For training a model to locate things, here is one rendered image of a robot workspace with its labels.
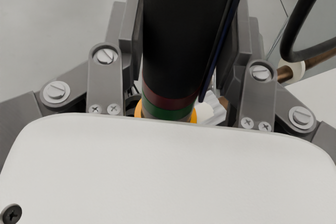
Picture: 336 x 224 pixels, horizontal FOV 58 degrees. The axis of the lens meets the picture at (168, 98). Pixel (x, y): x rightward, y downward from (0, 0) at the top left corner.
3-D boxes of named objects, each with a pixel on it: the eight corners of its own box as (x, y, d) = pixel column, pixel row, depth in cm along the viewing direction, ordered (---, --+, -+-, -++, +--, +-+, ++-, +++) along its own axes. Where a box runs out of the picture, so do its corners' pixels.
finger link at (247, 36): (215, 149, 13) (215, 31, 16) (290, 157, 13) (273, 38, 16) (236, 115, 10) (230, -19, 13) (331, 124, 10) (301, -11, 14)
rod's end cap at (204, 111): (200, 108, 26) (204, 96, 25) (213, 126, 26) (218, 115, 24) (181, 117, 26) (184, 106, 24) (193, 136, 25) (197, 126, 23)
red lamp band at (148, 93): (180, 54, 19) (182, 41, 18) (210, 95, 17) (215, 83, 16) (131, 74, 18) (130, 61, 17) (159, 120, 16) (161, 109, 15)
